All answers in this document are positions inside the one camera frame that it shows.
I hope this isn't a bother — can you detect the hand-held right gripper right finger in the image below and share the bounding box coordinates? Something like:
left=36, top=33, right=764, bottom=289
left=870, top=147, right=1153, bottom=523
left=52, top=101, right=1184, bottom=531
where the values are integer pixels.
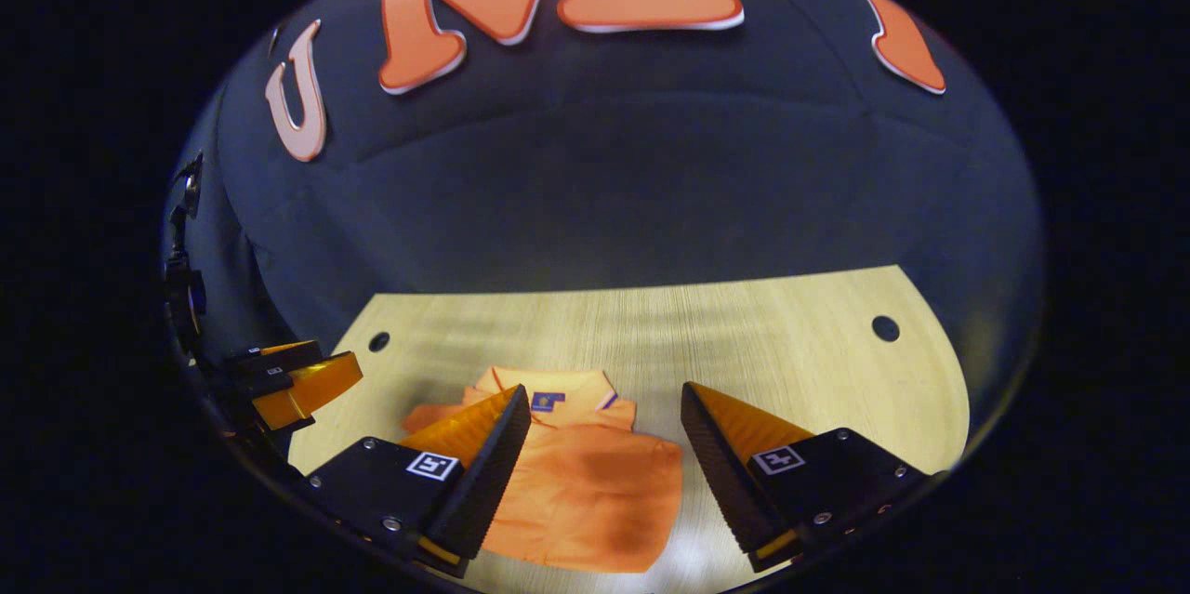
left=681, top=381, right=931, bottom=574

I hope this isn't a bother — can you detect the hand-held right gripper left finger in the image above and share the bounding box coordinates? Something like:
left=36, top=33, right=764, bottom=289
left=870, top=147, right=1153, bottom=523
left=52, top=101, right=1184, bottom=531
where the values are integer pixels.
left=302, top=385, right=533, bottom=576

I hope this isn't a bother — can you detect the orange T-shirt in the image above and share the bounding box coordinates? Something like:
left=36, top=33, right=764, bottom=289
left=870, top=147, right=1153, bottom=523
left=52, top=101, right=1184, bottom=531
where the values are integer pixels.
left=402, top=366, right=684, bottom=574

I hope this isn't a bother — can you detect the black backdrop cloth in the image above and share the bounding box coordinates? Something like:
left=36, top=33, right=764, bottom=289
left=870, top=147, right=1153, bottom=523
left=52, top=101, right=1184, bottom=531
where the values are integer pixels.
left=165, top=0, right=1044, bottom=409

